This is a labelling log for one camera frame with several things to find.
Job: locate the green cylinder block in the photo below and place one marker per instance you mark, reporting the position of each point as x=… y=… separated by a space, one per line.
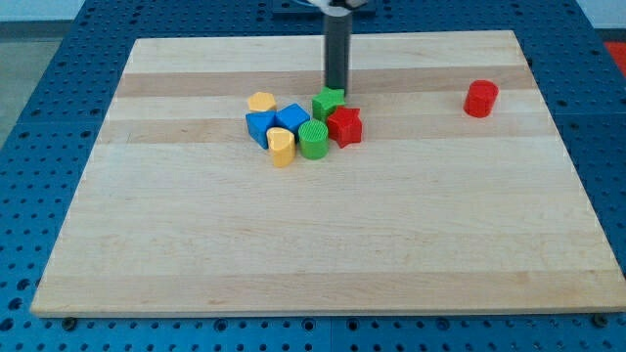
x=313 y=138

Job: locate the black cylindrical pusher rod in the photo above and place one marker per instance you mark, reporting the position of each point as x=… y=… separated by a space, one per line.
x=337 y=33

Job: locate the blue triangle block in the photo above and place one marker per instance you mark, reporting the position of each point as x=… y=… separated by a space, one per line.
x=258 y=123

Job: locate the red star block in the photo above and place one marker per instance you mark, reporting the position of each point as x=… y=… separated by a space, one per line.
x=345 y=126

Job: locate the wooden board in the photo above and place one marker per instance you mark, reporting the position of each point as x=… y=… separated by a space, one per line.
x=179 y=213

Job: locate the red cylinder block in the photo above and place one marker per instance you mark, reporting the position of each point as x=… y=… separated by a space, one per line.
x=481 y=98

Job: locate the green star block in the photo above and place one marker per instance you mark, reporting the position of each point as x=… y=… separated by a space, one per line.
x=326 y=102

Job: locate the blue cube block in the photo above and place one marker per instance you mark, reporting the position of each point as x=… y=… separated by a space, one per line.
x=291 y=117

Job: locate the yellow hexagon block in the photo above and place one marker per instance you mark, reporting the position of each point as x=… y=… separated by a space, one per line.
x=261 y=101

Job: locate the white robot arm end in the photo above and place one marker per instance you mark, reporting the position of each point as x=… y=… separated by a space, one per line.
x=338 y=7

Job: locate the yellow heart block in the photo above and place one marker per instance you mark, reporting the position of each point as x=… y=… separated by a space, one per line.
x=281 y=145

